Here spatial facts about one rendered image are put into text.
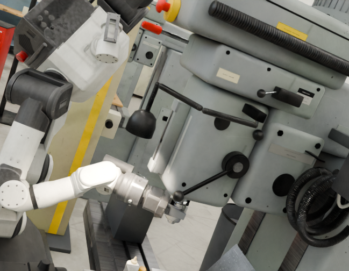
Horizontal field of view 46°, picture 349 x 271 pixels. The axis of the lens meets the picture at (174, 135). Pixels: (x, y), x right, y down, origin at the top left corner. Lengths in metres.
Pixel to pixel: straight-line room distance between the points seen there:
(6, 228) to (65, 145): 1.14
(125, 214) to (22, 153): 0.53
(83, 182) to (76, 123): 1.72
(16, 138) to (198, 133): 0.49
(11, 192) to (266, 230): 0.83
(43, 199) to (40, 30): 0.47
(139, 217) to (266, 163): 0.63
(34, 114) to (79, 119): 1.70
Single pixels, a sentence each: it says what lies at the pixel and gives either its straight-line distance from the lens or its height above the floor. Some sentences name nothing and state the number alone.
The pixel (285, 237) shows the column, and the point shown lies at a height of 1.25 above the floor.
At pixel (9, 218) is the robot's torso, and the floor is 0.75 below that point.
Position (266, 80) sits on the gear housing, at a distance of 1.06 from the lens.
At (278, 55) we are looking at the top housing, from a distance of 1.05.
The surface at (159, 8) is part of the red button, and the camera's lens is 1.04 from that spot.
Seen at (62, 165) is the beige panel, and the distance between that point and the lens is 3.00.
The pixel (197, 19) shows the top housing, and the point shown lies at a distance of 0.95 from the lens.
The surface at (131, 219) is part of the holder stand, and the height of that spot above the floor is 1.02.
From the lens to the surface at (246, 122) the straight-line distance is 0.99.
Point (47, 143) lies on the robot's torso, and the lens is 1.67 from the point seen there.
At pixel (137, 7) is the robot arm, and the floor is 1.74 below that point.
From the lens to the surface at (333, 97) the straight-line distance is 1.19.
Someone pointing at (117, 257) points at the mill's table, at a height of 0.92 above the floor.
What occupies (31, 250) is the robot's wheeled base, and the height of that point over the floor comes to 0.57.
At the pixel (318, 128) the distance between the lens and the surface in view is 1.19.
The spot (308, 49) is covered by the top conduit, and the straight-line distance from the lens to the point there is 1.04.
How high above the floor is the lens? 1.71
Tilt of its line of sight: 13 degrees down
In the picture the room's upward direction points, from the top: 22 degrees clockwise
